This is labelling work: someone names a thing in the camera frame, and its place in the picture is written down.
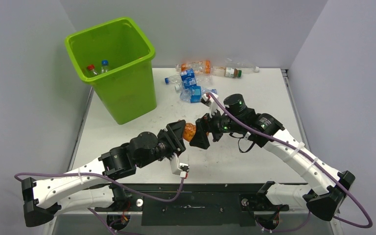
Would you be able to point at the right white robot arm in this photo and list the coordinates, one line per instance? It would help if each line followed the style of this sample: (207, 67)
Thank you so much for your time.
(325, 187)

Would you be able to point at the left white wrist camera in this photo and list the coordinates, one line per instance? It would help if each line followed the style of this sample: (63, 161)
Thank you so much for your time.
(178, 168)

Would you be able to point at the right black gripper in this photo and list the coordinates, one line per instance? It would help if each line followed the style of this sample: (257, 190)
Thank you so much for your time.
(199, 139)

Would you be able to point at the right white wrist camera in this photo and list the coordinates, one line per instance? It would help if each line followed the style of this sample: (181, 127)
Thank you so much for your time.
(209, 100)

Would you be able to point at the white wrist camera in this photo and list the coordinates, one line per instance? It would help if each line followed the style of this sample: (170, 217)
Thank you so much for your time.
(209, 100)
(178, 168)

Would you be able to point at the orange bottle barcode label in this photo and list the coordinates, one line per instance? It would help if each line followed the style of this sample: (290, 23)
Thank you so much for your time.
(189, 131)

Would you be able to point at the crushed blue label bottle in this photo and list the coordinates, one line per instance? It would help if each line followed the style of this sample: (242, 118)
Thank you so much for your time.
(194, 94)

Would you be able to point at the green plastic bin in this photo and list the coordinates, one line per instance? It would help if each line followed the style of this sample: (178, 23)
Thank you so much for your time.
(127, 90)

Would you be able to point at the red label clear bottle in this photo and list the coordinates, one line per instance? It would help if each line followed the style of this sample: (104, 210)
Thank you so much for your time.
(91, 70)

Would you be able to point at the blue label clear bottle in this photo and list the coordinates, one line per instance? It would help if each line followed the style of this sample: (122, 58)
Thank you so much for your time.
(189, 78)

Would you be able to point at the clear white-cap bottle rear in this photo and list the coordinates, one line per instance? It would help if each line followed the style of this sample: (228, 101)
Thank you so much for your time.
(244, 65)

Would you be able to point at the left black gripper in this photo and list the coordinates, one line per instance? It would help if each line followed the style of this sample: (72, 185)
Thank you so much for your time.
(175, 130)

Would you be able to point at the orange label bottle rear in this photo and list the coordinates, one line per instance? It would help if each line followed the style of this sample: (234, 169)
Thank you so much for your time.
(199, 67)

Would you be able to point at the green-red label bottle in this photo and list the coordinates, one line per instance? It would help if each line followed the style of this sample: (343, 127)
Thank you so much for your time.
(226, 72)

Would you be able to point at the Pepsi bottle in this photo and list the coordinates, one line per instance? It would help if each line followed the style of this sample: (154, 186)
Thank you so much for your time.
(105, 67)

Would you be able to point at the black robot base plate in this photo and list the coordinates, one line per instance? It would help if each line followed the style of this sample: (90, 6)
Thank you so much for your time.
(201, 205)

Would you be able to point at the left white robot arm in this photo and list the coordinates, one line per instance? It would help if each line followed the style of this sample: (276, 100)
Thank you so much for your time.
(95, 183)

